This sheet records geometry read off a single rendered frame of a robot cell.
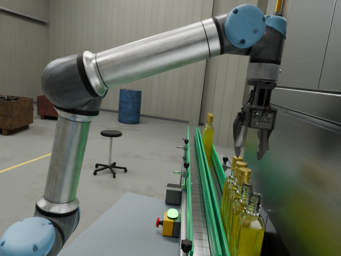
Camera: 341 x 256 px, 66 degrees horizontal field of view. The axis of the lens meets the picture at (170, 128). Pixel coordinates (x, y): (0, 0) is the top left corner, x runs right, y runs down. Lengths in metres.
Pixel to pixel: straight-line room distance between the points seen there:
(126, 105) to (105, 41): 2.83
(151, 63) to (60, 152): 0.36
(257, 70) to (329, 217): 0.36
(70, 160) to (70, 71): 0.28
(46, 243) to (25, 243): 0.04
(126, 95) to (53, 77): 6.58
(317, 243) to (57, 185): 0.64
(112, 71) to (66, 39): 9.54
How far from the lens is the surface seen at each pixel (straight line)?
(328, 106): 0.68
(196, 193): 1.25
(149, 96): 8.49
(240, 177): 0.77
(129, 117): 7.19
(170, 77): 8.25
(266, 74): 0.68
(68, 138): 0.72
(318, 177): 0.67
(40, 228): 0.75
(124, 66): 0.53
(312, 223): 0.70
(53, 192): 0.79
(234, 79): 5.76
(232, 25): 0.52
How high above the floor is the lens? 1.40
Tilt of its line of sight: 11 degrees down
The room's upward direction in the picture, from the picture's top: 6 degrees clockwise
